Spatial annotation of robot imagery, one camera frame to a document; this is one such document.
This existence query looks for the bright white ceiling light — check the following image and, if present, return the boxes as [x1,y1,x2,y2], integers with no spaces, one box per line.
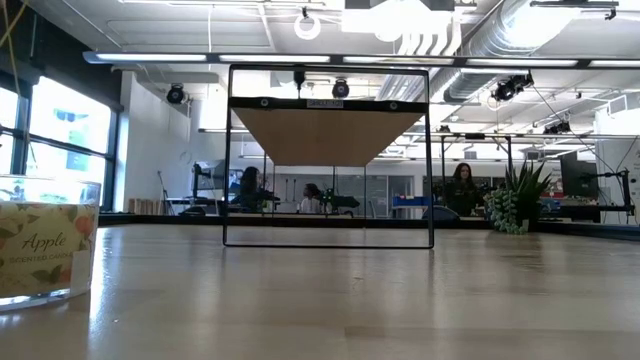
[340,0,464,56]

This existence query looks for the black aluminium table frame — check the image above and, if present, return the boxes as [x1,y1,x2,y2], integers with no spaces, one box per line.
[97,212,640,242]

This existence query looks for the black computer monitor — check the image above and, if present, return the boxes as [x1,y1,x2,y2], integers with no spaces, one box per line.
[558,151,601,201]

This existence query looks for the wooden shelf with black frame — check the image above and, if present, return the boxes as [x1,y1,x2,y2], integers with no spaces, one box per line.
[222,63,435,250]

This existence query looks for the green artificial potted plant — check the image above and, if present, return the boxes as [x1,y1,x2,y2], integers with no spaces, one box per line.
[482,159,555,237]

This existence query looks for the blue storage bin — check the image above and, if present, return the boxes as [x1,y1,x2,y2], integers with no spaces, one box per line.
[391,195,427,209]

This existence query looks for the black background stand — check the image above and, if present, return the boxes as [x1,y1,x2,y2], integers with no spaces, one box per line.
[578,168,637,225]

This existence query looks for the wooden blocks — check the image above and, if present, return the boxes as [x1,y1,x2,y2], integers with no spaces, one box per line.
[127,197,162,216]

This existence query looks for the black background workstation frame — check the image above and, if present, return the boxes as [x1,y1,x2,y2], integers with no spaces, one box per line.
[438,132,515,201]

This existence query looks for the person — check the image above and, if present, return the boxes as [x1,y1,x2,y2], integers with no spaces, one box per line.
[234,166,266,214]
[443,162,479,218]
[298,182,324,215]

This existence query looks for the yellow candle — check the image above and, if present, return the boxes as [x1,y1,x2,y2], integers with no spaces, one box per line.
[0,172,102,312]

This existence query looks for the silver ventilation duct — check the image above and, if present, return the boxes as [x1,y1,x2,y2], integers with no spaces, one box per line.
[377,0,584,104]

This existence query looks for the white ring light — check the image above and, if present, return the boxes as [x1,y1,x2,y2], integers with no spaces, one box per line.
[293,12,323,42]

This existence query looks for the long ceiling light bar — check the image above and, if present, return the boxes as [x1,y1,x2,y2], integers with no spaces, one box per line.
[82,49,640,70]

